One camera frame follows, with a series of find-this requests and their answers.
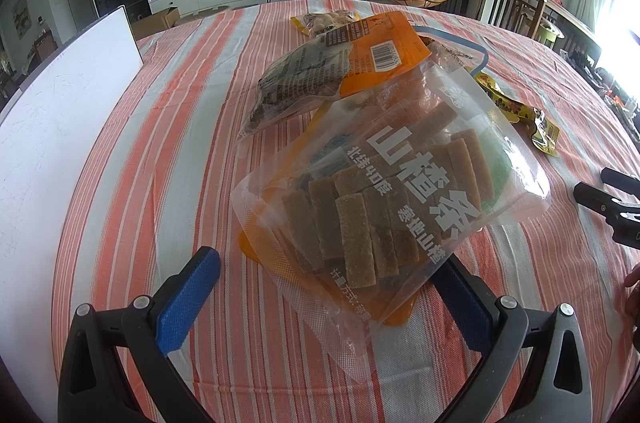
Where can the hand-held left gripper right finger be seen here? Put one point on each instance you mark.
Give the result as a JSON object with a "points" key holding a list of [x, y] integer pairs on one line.
{"points": [[467, 310]]}

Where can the white board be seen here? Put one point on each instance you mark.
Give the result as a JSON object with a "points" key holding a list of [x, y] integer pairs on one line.
{"points": [[60, 113]]}

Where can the framed wall picture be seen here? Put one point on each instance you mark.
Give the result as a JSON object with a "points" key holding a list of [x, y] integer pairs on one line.
{"points": [[19, 15]]}

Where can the cardboard box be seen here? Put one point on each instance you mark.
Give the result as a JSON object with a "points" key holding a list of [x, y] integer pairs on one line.
{"points": [[157, 20]]}

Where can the orange striped tablecloth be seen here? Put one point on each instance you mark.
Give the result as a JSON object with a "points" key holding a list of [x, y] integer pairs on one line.
{"points": [[190, 113]]}

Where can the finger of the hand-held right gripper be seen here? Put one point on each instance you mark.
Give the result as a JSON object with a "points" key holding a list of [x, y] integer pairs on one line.
{"points": [[622, 179], [600, 199]]}

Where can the yellow packet of brown eggs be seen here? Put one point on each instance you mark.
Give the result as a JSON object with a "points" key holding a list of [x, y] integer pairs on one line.
{"points": [[322, 22]]}

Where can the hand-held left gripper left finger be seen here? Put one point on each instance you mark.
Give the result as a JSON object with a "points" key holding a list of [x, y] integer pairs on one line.
{"points": [[187, 298]]}

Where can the clear bag of brown strips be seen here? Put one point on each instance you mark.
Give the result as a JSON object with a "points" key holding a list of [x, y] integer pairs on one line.
{"points": [[380, 203]]}

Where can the orange packet with barcode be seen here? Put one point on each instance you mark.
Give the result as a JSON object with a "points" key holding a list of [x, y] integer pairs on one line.
{"points": [[380, 38]]}

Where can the yellow printed snack packet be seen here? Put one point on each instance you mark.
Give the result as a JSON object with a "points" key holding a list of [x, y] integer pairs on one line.
{"points": [[542, 133]]}

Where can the clear bag with blue rim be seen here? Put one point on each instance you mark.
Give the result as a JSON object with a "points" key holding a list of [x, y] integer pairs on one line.
{"points": [[450, 52]]}

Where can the person's right hand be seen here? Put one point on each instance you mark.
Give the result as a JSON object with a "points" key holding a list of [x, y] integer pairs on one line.
{"points": [[635, 284]]}

